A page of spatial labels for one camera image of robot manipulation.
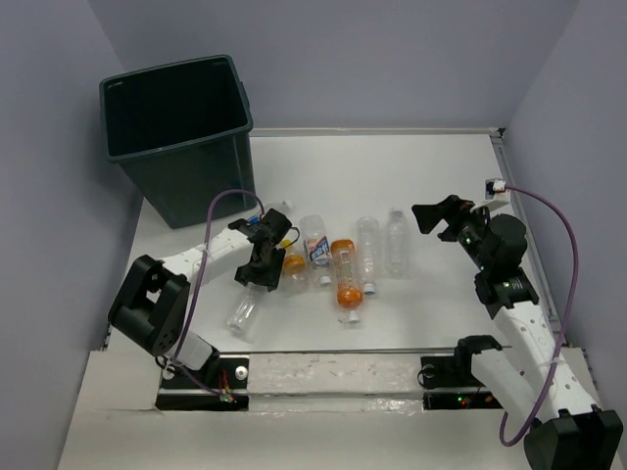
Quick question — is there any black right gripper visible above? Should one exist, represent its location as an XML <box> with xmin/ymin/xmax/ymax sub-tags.
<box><xmin>411</xmin><ymin>194</ymin><xmax>493</xmax><ymax>271</ymax></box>

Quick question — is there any small bottle orange label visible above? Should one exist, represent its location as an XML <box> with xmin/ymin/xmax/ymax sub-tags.
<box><xmin>280</xmin><ymin>239</ymin><xmax>310</xmax><ymax>295</ymax></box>

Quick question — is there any clear tall bottle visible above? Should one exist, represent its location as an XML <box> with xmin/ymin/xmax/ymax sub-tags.
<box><xmin>385</xmin><ymin>208</ymin><xmax>410</xmax><ymax>277</ymax></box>

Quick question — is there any clear crushed bottle blue cap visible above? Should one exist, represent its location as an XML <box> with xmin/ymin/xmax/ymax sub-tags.
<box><xmin>225</xmin><ymin>285</ymin><xmax>265</xmax><ymax>342</ymax></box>

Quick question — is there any clear bottle white cap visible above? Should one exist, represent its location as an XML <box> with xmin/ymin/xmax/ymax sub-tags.
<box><xmin>357</xmin><ymin>216</ymin><xmax>380</xmax><ymax>296</ymax></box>

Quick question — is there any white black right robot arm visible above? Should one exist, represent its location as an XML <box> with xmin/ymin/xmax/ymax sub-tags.
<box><xmin>411</xmin><ymin>195</ymin><xmax>623</xmax><ymax>469</ymax></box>

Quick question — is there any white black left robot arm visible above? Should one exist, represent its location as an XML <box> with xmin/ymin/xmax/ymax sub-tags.
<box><xmin>108</xmin><ymin>209</ymin><xmax>293</xmax><ymax>387</ymax></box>

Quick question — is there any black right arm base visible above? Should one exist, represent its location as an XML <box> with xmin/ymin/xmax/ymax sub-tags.
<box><xmin>416</xmin><ymin>335</ymin><xmax>503</xmax><ymax>411</ymax></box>

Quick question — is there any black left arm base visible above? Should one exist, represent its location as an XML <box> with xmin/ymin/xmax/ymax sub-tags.
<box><xmin>155</xmin><ymin>353</ymin><xmax>250</xmax><ymax>412</ymax></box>

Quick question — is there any dark green plastic bin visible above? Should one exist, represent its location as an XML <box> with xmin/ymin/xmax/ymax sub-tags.
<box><xmin>99</xmin><ymin>55</ymin><xmax>255</xmax><ymax>229</ymax></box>

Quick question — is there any clear bottle white blue label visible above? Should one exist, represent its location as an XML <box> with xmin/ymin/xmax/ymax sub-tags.
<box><xmin>299</xmin><ymin>214</ymin><xmax>331</xmax><ymax>287</ymax></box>

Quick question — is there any large orange label bottle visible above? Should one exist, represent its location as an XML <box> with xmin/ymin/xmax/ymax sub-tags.
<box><xmin>331</xmin><ymin>239</ymin><xmax>363</xmax><ymax>325</ymax></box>

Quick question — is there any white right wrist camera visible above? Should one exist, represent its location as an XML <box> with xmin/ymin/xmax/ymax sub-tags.
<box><xmin>473</xmin><ymin>178</ymin><xmax>510</xmax><ymax>212</ymax></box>

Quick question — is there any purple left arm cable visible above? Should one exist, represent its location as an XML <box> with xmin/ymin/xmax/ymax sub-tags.
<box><xmin>169</xmin><ymin>188</ymin><xmax>265</xmax><ymax>405</ymax></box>

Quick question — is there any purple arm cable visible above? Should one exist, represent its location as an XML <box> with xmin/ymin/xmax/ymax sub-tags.
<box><xmin>169</xmin><ymin>188</ymin><xmax>265</xmax><ymax>405</ymax></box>
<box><xmin>498</xmin><ymin>181</ymin><xmax>580</xmax><ymax>447</ymax></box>

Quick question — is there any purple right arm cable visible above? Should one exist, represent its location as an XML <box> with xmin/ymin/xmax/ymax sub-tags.
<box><xmin>498</xmin><ymin>181</ymin><xmax>580</xmax><ymax>447</ymax></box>

